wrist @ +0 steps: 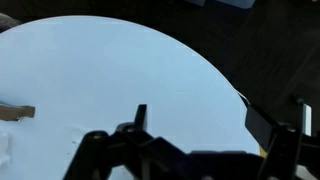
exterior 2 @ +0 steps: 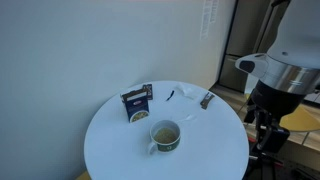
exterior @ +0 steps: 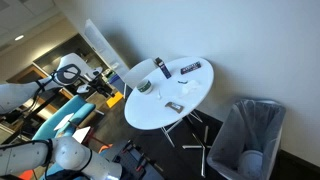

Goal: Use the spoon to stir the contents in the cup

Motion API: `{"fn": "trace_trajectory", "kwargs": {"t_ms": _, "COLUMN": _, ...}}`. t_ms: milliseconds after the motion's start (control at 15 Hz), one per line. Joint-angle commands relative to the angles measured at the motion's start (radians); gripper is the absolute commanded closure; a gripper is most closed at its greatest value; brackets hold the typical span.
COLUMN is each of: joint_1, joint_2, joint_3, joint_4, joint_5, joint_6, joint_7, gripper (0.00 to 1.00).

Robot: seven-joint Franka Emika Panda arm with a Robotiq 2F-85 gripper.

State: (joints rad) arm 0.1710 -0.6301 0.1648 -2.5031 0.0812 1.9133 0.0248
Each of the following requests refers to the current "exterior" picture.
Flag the crumpled white tissue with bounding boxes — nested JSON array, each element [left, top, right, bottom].
[[178, 79, 203, 99]]

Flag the white paper sheet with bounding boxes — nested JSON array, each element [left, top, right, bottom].
[[53, 112, 75, 132]]

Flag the metal table leg frame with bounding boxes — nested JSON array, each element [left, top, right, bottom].
[[160, 110, 213, 178]]

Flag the white cup with green band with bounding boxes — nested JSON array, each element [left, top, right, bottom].
[[136, 79, 154, 95]]

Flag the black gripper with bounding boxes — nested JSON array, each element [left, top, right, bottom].
[[87, 76, 116, 99]]

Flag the dark flat snack package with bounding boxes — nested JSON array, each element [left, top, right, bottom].
[[179, 61, 203, 76]]

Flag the dark robot mounting stand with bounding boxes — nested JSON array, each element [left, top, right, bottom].
[[111, 139, 166, 180]]

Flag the white bowl in bin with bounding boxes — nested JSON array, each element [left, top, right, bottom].
[[237, 149, 265, 180]]

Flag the orange floor object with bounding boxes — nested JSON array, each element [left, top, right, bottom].
[[98, 143, 114, 155]]

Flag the white square board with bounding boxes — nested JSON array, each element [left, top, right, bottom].
[[72, 125, 92, 145]]

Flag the grey lined trash bin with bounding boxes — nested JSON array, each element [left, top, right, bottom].
[[206, 97, 287, 180]]

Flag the teal upholstered chair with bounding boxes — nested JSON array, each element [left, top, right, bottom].
[[31, 94, 98, 145]]

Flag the brown flat packet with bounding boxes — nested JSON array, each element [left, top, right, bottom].
[[164, 101, 185, 114]]

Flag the yellow flat floor mat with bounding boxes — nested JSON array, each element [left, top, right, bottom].
[[105, 91, 124, 109]]

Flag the blue storage bin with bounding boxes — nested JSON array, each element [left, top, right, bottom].
[[108, 73, 125, 93]]

